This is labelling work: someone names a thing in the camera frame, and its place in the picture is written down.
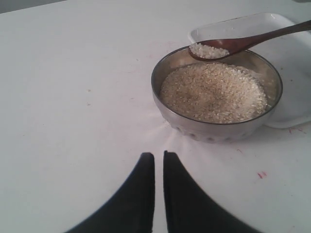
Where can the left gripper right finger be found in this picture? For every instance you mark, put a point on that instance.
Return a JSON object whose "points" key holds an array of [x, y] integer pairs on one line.
{"points": [[188, 208]]}

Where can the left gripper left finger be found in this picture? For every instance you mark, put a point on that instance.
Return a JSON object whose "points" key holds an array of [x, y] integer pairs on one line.
{"points": [[131, 208]]}

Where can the brown wooden spoon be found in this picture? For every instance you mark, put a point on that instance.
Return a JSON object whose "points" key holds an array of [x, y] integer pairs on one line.
{"points": [[236, 45]]}

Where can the steel bowl of rice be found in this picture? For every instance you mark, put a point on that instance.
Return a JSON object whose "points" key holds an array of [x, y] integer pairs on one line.
{"points": [[216, 102]]}

